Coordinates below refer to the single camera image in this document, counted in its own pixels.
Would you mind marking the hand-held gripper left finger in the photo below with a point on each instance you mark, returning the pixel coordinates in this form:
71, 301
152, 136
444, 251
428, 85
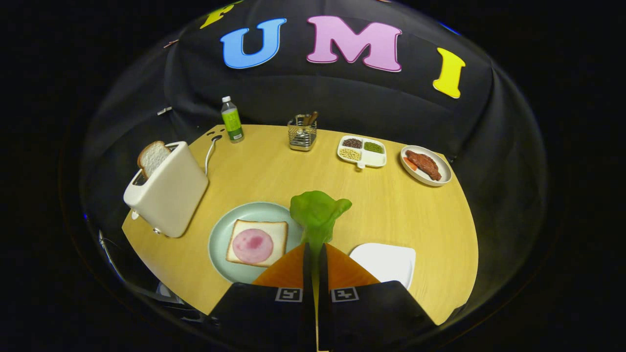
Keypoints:
307, 278

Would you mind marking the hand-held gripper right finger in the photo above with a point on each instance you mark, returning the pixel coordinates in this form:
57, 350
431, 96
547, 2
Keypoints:
324, 293

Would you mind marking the green lettuce leaf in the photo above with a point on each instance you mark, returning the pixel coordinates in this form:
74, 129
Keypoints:
318, 212

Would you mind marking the plain bread slice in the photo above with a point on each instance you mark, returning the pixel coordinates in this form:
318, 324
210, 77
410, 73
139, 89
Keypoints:
152, 157

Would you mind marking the bread slice under ham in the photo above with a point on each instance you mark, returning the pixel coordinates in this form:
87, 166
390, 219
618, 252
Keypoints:
279, 230

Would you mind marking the pink ham slice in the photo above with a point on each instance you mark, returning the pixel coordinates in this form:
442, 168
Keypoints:
252, 246

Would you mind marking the white square plate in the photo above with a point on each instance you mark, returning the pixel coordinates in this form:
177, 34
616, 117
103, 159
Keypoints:
386, 261

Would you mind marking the light green round plate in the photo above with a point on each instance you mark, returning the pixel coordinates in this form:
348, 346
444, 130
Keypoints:
220, 244

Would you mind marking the white divided bean dish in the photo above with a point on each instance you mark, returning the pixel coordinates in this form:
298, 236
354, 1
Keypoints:
376, 159

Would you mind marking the orange carrot slice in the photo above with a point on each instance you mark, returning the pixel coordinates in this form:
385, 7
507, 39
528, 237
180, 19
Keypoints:
411, 164

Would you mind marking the white toaster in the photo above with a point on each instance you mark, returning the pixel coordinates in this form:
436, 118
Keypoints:
171, 190

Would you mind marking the brown meat piece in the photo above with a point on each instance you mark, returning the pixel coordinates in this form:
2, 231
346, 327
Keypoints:
424, 165

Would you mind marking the white round plate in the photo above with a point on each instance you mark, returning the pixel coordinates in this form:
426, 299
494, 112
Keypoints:
444, 168

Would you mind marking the green label water bottle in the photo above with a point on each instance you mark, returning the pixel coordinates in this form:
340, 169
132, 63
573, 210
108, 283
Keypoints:
232, 122

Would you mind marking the black backdrop cloth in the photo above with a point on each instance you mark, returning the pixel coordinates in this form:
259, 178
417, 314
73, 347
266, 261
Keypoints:
342, 98

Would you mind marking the silver clip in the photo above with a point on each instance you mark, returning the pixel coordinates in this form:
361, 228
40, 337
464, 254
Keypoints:
164, 111

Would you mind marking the pink clothespin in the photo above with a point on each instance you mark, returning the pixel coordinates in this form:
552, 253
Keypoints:
170, 44

